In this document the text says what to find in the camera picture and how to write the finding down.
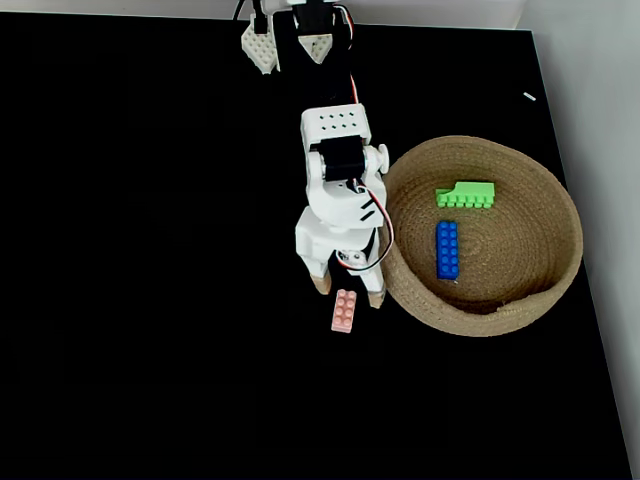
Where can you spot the pink lego block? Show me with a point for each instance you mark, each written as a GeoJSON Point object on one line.
{"type": "Point", "coordinates": [344, 312]}

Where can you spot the small white strip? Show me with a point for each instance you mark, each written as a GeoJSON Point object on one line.
{"type": "Point", "coordinates": [529, 96]}

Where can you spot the green lego block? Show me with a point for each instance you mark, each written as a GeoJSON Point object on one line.
{"type": "Point", "coordinates": [470, 192]}

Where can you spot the blue lego block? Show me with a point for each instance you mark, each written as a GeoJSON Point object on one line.
{"type": "Point", "coordinates": [447, 250]}

